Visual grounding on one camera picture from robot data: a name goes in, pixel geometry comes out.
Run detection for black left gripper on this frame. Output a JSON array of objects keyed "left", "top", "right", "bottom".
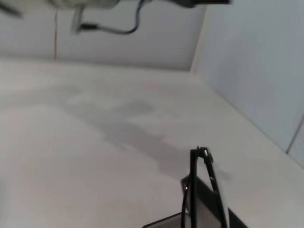
[{"left": 174, "top": 0, "right": 233, "bottom": 9}]

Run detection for black glasses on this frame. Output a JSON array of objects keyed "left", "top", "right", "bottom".
[{"left": 181, "top": 146, "right": 230, "bottom": 228}]

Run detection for black glasses case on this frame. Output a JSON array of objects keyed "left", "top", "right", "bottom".
[{"left": 142, "top": 175, "right": 250, "bottom": 228}]

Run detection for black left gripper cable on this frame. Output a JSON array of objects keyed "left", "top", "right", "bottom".
[{"left": 71, "top": 0, "right": 144, "bottom": 36}]

